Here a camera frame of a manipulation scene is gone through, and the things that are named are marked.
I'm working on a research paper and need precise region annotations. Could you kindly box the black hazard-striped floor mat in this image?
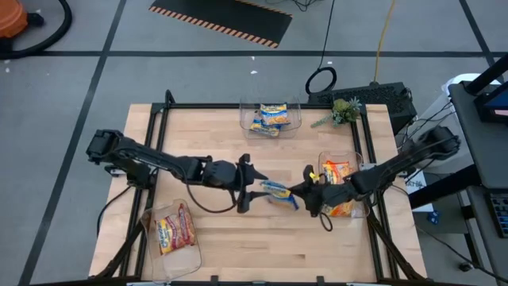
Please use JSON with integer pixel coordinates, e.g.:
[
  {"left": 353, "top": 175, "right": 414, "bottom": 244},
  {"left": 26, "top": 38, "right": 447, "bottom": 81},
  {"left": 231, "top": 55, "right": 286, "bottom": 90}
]
[{"left": 148, "top": 0, "right": 294, "bottom": 49}]

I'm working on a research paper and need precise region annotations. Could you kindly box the black monitor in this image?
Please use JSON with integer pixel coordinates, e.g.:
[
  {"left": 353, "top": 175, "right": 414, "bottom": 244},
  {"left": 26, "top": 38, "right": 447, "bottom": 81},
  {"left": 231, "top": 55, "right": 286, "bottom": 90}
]
[{"left": 474, "top": 81, "right": 508, "bottom": 124}]

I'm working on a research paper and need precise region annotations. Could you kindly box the grey desk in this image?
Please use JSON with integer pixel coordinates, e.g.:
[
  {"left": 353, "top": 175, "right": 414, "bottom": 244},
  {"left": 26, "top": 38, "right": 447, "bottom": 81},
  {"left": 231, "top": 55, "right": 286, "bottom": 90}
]
[{"left": 408, "top": 53, "right": 508, "bottom": 286}]

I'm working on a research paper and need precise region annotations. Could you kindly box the blue Maruchan noodle pack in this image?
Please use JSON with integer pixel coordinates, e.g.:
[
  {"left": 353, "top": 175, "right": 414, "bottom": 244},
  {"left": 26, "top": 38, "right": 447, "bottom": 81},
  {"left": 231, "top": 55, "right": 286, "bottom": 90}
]
[
  {"left": 260, "top": 180, "right": 301, "bottom": 211},
  {"left": 248, "top": 110, "right": 282, "bottom": 138},
  {"left": 260, "top": 102, "right": 291, "bottom": 127}
]

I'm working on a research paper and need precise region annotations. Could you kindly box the green artificial succulent plant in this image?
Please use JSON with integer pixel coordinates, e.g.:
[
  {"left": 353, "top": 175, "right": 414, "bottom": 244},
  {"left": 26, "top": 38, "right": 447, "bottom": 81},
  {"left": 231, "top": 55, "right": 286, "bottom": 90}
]
[{"left": 310, "top": 97, "right": 363, "bottom": 129}]

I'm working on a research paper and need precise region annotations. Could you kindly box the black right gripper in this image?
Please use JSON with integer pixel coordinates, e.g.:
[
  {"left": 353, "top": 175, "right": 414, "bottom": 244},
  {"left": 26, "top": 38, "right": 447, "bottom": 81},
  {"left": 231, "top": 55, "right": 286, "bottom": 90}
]
[{"left": 288, "top": 164, "right": 355, "bottom": 218}]

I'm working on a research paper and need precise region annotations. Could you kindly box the black cable bundle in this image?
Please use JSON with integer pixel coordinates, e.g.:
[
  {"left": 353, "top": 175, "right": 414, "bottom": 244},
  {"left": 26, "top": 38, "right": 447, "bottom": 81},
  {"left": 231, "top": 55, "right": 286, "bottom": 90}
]
[{"left": 265, "top": 0, "right": 326, "bottom": 12}]

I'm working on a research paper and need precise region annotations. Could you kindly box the white container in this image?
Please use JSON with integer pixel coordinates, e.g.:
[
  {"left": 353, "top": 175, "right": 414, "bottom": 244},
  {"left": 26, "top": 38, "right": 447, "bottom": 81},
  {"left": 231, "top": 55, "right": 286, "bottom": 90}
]
[{"left": 441, "top": 72, "right": 502, "bottom": 99}]

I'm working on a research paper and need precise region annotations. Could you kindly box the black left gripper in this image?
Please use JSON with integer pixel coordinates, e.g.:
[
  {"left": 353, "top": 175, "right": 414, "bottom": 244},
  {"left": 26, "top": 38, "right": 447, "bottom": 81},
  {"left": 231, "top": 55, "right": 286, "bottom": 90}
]
[{"left": 202, "top": 153, "right": 272, "bottom": 215}]

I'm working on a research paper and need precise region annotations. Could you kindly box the clear plastic bin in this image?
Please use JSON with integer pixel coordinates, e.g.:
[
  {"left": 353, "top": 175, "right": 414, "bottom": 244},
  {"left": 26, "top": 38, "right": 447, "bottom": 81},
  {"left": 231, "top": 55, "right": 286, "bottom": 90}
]
[
  {"left": 239, "top": 95, "right": 302, "bottom": 140},
  {"left": 140, "top": 198, "right": 203, "bottom": 284},
  {"left": 317, "top": 149, "right": 370, "bottom": 218}
]

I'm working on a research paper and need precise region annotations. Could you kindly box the orange shop vacuum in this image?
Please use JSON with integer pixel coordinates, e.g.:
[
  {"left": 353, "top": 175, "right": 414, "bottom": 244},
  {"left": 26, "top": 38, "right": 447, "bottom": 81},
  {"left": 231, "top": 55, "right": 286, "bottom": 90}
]
[{"left": 0, "top": 0, "right": 45, "bottom": 39}]

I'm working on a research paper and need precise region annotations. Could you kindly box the black aluminium table frame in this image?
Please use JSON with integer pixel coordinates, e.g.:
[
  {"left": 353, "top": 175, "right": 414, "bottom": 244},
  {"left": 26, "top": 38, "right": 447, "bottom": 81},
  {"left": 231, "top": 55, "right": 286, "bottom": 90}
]
[{"left": 93, "top": 89, "right": 428, "bottom": 286}]

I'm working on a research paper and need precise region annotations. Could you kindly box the white printed paper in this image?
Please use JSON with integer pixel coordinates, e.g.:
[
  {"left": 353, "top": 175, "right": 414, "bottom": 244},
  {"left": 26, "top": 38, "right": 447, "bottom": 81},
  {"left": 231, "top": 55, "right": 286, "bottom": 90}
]
[{"left": 403, "top": 174, "right": 434, "bottom": 214}]

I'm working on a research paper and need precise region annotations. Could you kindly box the black looped floor cable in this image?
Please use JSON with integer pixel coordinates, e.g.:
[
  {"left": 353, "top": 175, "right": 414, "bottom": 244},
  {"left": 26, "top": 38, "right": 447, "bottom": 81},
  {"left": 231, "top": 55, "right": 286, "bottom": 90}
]
[{"left": 304, "top": 0, "right": 337, "bottom": 95}]

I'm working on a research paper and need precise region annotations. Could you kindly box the black keyboard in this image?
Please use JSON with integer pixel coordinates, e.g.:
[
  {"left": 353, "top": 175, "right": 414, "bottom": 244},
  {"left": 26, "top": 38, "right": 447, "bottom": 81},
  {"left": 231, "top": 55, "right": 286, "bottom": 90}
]
[{"left": 487, "top": 192, "right": 508, "bottom": 239}]

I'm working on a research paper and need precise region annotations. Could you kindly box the yellow floor cable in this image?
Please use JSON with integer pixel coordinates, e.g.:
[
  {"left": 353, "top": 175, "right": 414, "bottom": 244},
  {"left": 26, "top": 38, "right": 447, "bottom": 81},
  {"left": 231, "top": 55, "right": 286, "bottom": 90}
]
[{"left": 372, "top": 0, "right": 398, "bottom": 84}]

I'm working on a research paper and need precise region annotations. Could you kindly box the black vacuum hose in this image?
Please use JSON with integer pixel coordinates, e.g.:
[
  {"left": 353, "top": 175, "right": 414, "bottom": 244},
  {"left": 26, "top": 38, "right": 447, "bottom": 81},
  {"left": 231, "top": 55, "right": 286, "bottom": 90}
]
[{"left": 0, "top": 0, "right": 73, "bottom": 60}]

